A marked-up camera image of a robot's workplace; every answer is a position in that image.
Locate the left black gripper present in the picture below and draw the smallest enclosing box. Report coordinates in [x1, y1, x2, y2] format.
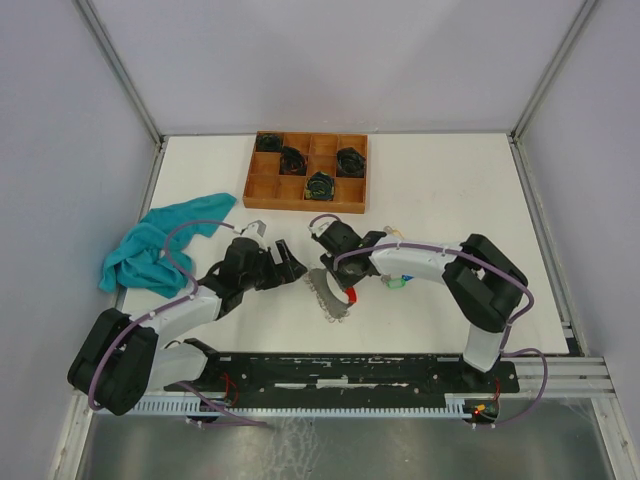
[240, 239, 306, 291]

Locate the key with yellow tag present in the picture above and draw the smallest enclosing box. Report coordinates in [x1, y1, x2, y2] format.
[383, 226, 404, 239]

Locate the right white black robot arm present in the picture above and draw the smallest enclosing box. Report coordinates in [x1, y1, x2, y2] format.
[308, 214, 534, 391]

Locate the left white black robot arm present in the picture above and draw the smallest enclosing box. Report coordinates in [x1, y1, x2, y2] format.
[67, 237, 308, 415]

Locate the key with green tag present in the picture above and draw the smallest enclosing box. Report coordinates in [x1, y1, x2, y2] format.
[385, 277, 406, 290]

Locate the wooden compartment tray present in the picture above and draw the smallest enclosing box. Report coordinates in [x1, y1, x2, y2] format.
[243, 131, 369, 214]

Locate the rolled dark tie right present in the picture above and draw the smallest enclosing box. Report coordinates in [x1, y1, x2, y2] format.
[336, 147, 366, 178]

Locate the rolled dark tie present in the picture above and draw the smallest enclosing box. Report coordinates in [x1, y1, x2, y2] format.
[279, 146, 308, 176]
[336, 147, 366, 178]
[255, 132, 283, 153]

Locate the rolled dark tie centre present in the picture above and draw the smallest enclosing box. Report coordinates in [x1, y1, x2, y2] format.
[279, 146, 308, 176]

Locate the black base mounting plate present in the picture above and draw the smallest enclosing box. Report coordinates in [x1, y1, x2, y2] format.
[192, 352, 520, 408]

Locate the rolled dark tie top left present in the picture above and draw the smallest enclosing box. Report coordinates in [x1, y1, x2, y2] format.
[255, 132, 283, 153]

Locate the teal cloth towel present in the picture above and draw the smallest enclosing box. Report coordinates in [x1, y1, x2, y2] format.
[98, 193, 237, 298]

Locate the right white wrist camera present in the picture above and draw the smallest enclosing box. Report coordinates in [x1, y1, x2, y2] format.
[308, 221, 332, 241]

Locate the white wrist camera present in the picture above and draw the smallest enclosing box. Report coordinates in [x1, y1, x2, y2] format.
[308, 221, 332, 241]
[240, 220, 267, 249]

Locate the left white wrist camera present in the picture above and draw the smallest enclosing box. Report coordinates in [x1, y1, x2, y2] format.
[240, 220, 267, 249]

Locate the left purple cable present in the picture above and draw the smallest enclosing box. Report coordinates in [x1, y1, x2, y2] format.
[87, 218, 274, 429]

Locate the purple cable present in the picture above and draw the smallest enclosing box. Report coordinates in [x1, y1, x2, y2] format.
[308, 213, 551, 427]
[87, 218, 274, 429]

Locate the grey slotted cable duct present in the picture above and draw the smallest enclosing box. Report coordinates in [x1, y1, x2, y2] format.
[128, 393, 473, 420]

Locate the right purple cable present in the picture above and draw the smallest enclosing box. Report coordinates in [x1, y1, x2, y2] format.
[308, 213, 551, 427]

